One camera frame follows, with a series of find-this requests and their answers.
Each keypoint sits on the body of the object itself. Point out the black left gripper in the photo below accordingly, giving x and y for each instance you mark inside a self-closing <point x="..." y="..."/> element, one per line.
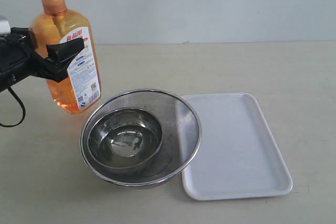
<point x="19" y="58"/>

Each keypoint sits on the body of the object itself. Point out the small stainless steel bowl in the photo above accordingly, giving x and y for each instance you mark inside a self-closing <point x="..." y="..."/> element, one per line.
<point x="125" y="140"/>

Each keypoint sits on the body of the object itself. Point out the steel mesh colander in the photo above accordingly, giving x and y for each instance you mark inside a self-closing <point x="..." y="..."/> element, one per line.
<point x="182" y="134"/>

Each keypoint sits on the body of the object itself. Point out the white plastic tray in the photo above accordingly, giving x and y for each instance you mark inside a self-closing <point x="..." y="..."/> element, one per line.
<point x="238" y="156"/>

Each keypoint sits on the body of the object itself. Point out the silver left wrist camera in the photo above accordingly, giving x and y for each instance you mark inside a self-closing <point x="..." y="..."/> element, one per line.
<point x="5" y="28"/>

